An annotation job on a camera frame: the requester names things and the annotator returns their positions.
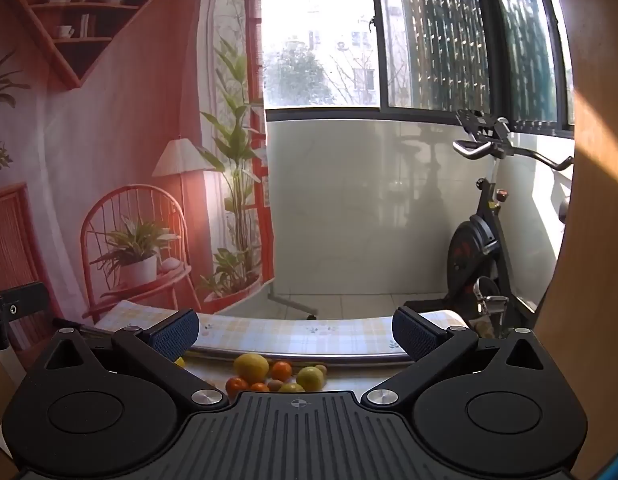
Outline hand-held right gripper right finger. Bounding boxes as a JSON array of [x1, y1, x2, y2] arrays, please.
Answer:
[[366, 306, 554, 406]]

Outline sliding glass window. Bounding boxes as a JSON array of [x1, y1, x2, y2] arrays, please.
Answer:
[[249, 0, 577, 138]]

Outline black exercise bike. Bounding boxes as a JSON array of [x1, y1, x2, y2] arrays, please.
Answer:
[[446, 108, 574, 341]]

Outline checked floral tablecloth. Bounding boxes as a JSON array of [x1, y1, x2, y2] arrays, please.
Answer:
[[92, 300, 472, 396]]

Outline metal backdrop stand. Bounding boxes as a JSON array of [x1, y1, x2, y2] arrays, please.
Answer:
[[266, 280, 320, 321]]

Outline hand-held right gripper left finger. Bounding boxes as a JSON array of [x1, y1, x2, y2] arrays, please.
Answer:
[[29, 308, 229, 409]]

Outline long metal pole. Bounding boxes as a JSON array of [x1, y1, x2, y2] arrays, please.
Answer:
[[54, 316, 415, 367]]

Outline wooden board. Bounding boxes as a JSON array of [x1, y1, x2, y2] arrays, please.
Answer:
[[534, 0, 618, 480]]

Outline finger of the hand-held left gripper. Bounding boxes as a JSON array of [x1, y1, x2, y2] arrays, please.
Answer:
[[0, 282, 50, 322]]

